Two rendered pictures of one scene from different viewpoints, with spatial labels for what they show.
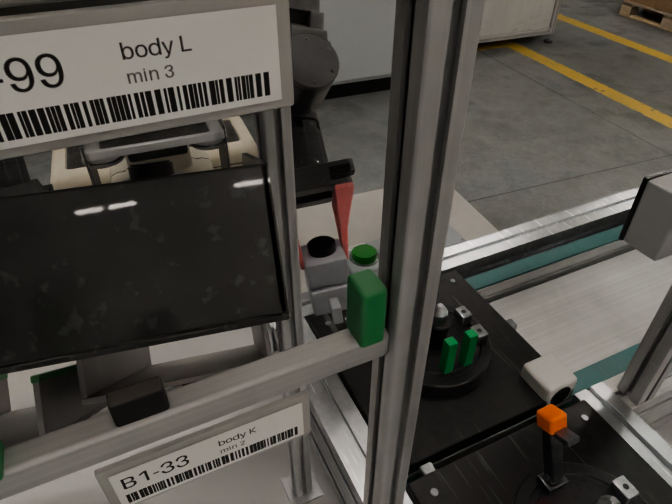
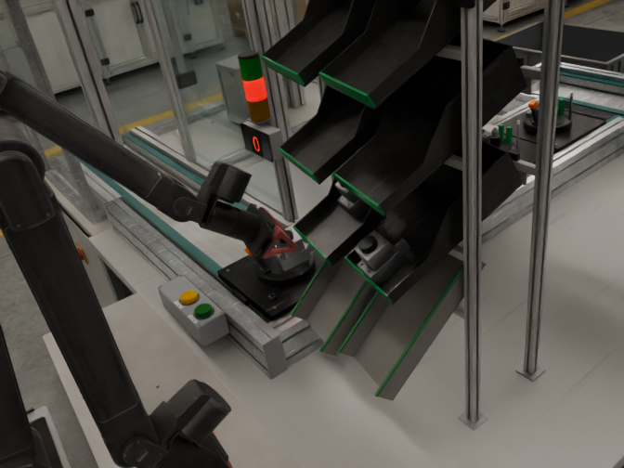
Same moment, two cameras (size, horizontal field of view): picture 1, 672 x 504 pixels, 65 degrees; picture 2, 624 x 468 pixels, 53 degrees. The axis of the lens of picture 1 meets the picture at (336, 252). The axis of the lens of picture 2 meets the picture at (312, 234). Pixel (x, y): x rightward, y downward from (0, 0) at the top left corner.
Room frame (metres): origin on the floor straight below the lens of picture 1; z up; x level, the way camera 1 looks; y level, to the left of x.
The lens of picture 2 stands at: (0.52, 1.08, 1.81)
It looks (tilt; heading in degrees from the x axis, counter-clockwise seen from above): 32 degrees down; 263
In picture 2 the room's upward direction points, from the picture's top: 10 degrees counter-clockwise
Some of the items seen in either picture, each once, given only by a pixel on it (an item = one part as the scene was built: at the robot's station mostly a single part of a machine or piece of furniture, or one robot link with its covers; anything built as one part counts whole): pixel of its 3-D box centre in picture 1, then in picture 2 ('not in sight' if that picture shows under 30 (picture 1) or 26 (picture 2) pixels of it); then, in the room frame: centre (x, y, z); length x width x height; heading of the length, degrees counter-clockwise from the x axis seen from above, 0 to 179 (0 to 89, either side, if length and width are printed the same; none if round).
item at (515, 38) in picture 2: not in sight; (568, 64); (-1.15, -1.56, 0.73); 0.62 x 0.42 x 0.23; 115
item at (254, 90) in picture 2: not in sight; (254, 87); (0.42, -0.34, 1.33); 0.05 x 0.05 x 0.05
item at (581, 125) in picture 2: not in sight; (548, 111); (-0.45, -0.54, 1.01); 0.24 x 0.24 x 0.13; 25
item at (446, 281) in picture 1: (431, 355); (286, 271); (0.45, -0.12, 0.96); 0.24 x 0.24 x 0.02; 25
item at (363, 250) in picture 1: (364, 256); (203, 312); (0.65, -0.04, 0.96); 0.04 x 0.04 x 0.02
